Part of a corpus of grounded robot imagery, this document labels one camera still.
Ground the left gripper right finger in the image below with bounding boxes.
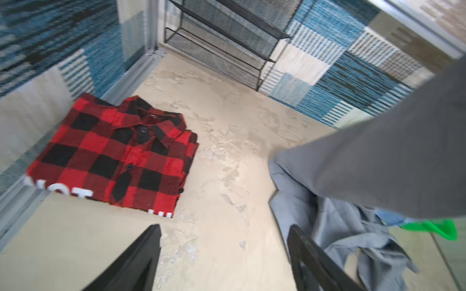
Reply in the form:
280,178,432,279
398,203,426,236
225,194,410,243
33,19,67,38
287,224,362,291

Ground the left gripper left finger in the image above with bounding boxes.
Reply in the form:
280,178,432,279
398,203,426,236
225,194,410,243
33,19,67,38
85,224,161,291

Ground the grey long sleeve shirt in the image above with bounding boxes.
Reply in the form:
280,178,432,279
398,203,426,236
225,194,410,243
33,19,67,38
269,59,466,291

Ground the light blue shirt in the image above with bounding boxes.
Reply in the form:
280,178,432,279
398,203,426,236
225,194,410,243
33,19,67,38
376,209,417,226

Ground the red black plaid folded shirt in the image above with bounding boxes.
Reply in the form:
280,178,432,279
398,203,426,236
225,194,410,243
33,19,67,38
24,93,199,218

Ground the green plastic basket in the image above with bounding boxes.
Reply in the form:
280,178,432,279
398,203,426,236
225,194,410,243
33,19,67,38
400,219,458,241

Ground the black wire shelf rack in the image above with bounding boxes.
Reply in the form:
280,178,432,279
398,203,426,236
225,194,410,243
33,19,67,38
164,1,301,90

